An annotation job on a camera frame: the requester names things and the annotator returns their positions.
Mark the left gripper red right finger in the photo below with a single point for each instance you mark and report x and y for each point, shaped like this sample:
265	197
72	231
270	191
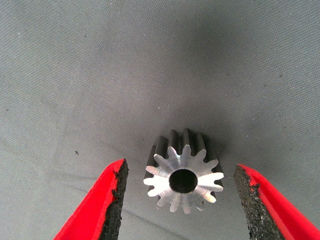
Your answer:
275	220

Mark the dark grey table cloth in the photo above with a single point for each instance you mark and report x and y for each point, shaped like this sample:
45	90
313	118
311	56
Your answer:
100	75

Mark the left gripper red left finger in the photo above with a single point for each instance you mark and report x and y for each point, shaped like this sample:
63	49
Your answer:
87	215

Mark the small steel planetary gear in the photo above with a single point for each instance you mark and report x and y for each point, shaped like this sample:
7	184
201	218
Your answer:
162	180

